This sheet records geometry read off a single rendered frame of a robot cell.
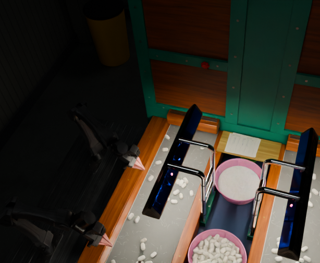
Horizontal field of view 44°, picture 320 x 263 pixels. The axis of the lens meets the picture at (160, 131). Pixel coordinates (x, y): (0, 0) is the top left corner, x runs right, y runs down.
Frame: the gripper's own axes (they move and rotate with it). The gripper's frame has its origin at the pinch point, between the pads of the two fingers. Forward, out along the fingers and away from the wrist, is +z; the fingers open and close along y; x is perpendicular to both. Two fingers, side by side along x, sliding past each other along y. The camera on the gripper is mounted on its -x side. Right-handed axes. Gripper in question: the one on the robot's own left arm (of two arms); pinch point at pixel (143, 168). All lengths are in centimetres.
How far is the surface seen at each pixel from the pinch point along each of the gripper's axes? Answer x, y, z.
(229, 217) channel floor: -17, -4, 48
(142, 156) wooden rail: 11.5, 13.0, 0.3
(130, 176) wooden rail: 12.2, -0.9, -0.4
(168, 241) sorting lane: -6.7, -29.1, 25.3
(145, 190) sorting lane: 7.5, -5.4, 8.9
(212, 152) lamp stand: -41.4, 3.4, 12.0
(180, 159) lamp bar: -31.5, -3.6, 3.0
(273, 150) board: -34, 37, 51
